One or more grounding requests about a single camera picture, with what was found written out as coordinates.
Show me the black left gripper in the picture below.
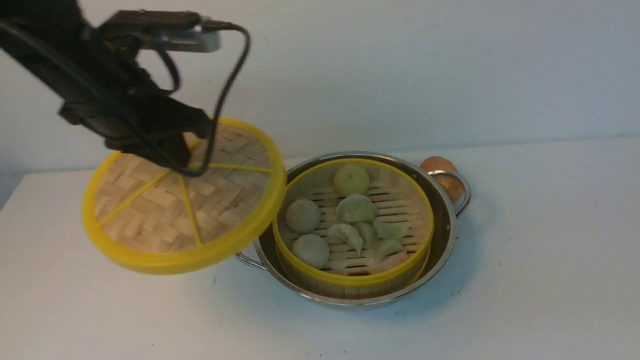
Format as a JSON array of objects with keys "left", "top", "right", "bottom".
[{"left": 59, "top": 50, "right": 215, "bottom": 168}]

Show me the yellow woven bamboo steamer lid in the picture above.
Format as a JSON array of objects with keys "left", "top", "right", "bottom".
[{"left": 82, "top": 117, "right": 287, "bottom": 276}]

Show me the yellow bamboo steamer basket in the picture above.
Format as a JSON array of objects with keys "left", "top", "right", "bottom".
[{"left": 272, "top": 159, "right": 435, "bottom": 299}]

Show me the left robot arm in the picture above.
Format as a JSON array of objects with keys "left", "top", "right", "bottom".
[{"left": 1, "top": 0, "right": 210, "bottom": 169}]

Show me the stainless steel pot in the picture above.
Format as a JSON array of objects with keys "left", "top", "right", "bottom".
[{"left": 235, "top": 151, "right": 472, "bottom": 312}]

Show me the upper white round bun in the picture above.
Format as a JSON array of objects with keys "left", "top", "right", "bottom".
[{"left": 285, "top": 198, "right": 322, "bottom": 234}]

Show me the white round bun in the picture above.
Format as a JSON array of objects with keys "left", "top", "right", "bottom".
[
  {"left": 291, "top": 234, "right": 330, "bottom": 270},
  {"left": 285, "top": 198, "right": 322, "bottom": 234}
]

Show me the lower white round bun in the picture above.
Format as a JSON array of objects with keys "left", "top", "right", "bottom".
[{"left": 291, "top": 234, "right": 330, "bottom": 270}]

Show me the yellow-green round bun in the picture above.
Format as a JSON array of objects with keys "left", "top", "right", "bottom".
[{"left": 333, "top": 162, "right": 370, "bottom": 197}]

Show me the large pale green dumpling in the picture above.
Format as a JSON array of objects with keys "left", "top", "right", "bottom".
[{"left": 336, "top": 193, "right": 378, "bottom": 223}]

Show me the white pleated dumpling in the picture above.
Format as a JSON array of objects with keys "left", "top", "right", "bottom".
[{"left": 326, "top": 223, "right": 364, "bottom": 256}]

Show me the small green dumpling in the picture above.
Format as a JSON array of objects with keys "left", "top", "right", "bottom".
[{"left": 352, "top": 221, "right": 378, "bottom": 250}]

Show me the right green dumpling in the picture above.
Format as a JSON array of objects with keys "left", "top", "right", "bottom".
[{"left": 372, "top": 221, "right": 410, "bottom": 241}]

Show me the lower green dumpling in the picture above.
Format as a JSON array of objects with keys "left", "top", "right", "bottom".
[{"left": 372, "top": 239, "right": 405, "bottom": 264}]

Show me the pink dumpling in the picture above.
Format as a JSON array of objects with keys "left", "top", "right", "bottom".
[{"left": 375, "top": 251, "right": 410, "bottom": 273}]

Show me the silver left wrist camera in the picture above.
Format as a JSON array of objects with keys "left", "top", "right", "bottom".
[{"left": 100, "top": 10, "right": 222, "bottom": 54}]

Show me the black left camera cable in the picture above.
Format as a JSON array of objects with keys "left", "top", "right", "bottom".
[{"left": 0, "top": 20, "right": 251, "bottom": 178}]

